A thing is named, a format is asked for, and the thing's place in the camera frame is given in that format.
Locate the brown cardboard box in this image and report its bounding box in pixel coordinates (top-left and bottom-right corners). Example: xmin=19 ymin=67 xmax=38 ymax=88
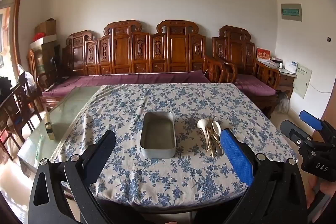
xmin=35 ymin=18 xmax=57 ymax=37

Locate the person's right hand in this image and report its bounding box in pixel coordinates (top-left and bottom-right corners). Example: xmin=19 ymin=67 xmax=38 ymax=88
xmin=307 ymin=175 xmax=336 ymax=210

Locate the white wall cable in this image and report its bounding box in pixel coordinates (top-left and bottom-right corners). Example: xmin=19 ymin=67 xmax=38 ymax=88
xmin=311 ymin=82 xmax=332 ymax=93

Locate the wooden door frame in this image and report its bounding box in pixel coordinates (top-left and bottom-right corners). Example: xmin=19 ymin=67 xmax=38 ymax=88
xmin=8 ymin=0 xmax=28 ymax=72

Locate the large white rice spoon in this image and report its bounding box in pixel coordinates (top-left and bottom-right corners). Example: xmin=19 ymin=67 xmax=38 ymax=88
xmin=196 ymin=119 xmax=210 ymax=136

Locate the blue floral tablecloth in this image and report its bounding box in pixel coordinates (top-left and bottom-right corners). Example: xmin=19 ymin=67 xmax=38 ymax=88
xmin=50 ymin=83 xmax=298 ymax=210

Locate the wooden side table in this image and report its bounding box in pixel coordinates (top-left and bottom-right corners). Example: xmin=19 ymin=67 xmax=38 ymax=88
xmin=276 ymin=68 xmax=297 ymax=100

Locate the brown wooden door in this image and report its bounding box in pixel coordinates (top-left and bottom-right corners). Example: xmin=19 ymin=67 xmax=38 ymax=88
xmin=322 ymin=97 xmax=336 ymax=122

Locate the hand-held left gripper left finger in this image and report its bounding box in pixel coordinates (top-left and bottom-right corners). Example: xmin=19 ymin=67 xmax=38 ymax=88
xmin=28 ymin=130 xmax=117 ymax=224

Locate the carved wooden sofa bench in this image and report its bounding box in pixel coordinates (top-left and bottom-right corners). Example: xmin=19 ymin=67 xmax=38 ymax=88
xmin=37 ymin=20 xmax=227 ymax=112

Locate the rectangular metal tray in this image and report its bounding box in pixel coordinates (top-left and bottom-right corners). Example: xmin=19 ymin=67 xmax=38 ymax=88
xmin=140 ymin=112 xmax=176 ymax=159

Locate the grey fluffy bundle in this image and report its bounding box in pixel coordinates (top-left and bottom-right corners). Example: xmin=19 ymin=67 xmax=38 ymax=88
xmin=274 ymin=91 xmax=289 ymax=113

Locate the long purple sofa cushion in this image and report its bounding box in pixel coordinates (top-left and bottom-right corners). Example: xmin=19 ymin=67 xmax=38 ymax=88
xmin=42 ymin=70 xmax=212 ymax=98

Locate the dark wooden dining chair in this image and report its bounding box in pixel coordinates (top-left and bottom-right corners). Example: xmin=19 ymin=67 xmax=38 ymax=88
xmin=8 ymin=81 xmax=42 ymax=135
xmin=0 ymin=98 xmax=24 ymax=159

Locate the grey wall panel box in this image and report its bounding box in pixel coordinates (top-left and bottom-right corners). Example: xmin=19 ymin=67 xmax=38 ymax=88
xmin=281 ymin=3 xmax=303 ymax=22

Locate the clear plastic bag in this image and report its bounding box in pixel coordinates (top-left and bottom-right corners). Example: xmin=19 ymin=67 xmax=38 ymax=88
xmin=17 ymin=64 xmax=37 ymax=96

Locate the brown wooden chair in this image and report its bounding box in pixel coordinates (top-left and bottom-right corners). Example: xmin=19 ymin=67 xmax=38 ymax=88
xmin=27 ymin=49 xmax=53 ymax=93

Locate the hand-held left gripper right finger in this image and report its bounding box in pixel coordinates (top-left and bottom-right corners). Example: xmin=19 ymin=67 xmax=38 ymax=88
xmin=219 ymin=128 xmax=307 ymax=224

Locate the carved wooden armchair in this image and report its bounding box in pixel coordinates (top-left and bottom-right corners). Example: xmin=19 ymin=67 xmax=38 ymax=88
xmin=212 ymin=25 xmax=281 ymax=119

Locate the white telephone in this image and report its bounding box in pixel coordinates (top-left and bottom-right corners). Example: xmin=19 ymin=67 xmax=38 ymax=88
xmin=285 ymin=60 xmax=298 ymax=73

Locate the purple armchair cushion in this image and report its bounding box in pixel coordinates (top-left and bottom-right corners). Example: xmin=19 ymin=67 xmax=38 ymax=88
xmin=234 ymin=73 xmax=276 ymax=96

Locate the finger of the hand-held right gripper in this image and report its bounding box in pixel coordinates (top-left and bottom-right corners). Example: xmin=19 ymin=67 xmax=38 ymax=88
xmin=299 ymin=110 xmax=336 ymax=144
xmin=280 ymin=120 xmax=321 ymax=159

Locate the wooden block with black band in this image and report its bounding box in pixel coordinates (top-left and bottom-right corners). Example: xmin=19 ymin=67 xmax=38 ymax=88
xmin=44 ymin=112 xmax=55 ymax=140

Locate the black desk lamp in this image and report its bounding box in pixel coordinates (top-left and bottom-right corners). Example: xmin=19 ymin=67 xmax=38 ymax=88
xmin=50 ymin=56 xmax=63 ymax=83

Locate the white cardboard box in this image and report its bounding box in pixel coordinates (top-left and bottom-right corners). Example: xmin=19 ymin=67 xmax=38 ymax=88
xmin=29 ymin=34 xmax=58 ymax=51

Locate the white electrical panel door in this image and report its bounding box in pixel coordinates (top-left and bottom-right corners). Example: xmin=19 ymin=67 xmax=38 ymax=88
xmin=293 ymin=63 xmax=313 ymax=99

